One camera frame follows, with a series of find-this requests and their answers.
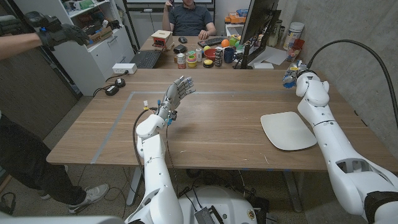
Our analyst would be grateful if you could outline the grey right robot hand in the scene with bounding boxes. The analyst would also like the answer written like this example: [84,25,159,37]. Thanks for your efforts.
[282,61,308,85]

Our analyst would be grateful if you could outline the person's left gloved hand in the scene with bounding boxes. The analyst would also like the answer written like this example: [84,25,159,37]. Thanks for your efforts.
[0,14,25,35]

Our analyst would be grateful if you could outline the person's right gloved hand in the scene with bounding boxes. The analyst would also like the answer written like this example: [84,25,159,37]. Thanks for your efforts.
[24,11,91,50]

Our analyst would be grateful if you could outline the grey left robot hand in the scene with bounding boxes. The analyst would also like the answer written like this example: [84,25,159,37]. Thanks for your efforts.
[157,75,197,121]

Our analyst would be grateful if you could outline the person's bare right forearm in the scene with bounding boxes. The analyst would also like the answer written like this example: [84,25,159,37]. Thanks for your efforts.
[0,32,44,62]

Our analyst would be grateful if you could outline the white plate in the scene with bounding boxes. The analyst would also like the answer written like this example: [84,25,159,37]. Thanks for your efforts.
[260,111,318,151]

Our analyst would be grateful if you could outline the clear cup with colourful bits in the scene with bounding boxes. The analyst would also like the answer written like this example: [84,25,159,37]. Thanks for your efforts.
[285,46,302,62]

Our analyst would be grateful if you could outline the white paper sheets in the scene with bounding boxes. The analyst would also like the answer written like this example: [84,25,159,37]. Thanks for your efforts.
[248,45,289,66]

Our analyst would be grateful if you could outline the labelled tin can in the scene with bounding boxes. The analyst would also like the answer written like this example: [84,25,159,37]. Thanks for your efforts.
[176,52,187,70]

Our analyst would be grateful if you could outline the white labelled canister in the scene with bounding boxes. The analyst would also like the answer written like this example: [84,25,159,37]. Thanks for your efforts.
[282,22,305,50]

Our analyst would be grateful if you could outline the brown cardboard box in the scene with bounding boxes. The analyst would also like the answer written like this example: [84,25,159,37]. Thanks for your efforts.
[86,26,114,46]

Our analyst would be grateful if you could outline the black keyboard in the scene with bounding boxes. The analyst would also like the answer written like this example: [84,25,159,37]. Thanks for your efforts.
[197,36,229,49]
[129,49,162,70]

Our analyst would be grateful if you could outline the white shelf cabinet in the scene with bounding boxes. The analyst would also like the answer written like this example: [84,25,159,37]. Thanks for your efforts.
[14,0,136,96]

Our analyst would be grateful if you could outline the white power strip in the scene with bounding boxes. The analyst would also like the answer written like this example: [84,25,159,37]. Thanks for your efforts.
[112,63,138,75]

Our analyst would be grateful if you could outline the red bowl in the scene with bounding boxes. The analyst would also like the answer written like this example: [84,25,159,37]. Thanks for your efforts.
[203,48,218,62]

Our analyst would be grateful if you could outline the wooden box with red panel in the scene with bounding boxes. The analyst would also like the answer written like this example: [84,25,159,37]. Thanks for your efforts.
[150,29,174,50]

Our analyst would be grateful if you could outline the black stacked blocks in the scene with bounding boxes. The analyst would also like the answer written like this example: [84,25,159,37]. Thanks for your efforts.
[214,49,224,67]

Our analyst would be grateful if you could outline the black computer monitor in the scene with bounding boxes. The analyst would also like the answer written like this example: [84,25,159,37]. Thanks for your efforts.
[239,0,280,70]

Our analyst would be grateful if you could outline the dark blue mug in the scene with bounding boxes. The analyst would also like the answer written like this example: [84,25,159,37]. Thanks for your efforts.
[223,47,237,64]

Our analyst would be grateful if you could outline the seated person dark polo shirt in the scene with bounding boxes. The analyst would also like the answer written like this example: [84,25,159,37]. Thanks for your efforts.
[161,0,217,40]

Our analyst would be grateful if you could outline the orange box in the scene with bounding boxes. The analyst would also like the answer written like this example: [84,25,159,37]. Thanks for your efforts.
[224,12,247,25]

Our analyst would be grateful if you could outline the grey metal table leg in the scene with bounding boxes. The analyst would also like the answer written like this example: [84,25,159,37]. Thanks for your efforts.
[282,170,303,213]
[126,167,141,207]

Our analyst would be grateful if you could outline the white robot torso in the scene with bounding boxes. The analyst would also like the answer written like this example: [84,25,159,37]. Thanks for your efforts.
[177,185,258,224]

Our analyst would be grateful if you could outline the standing person dark trousers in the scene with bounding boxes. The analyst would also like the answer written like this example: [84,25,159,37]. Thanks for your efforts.
[0,110,110,215]

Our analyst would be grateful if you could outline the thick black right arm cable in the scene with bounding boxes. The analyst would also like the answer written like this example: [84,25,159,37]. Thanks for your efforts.
[307,39,398,128]

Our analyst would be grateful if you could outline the black looped strap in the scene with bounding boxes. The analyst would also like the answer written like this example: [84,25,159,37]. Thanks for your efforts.
[0,192,17,216]

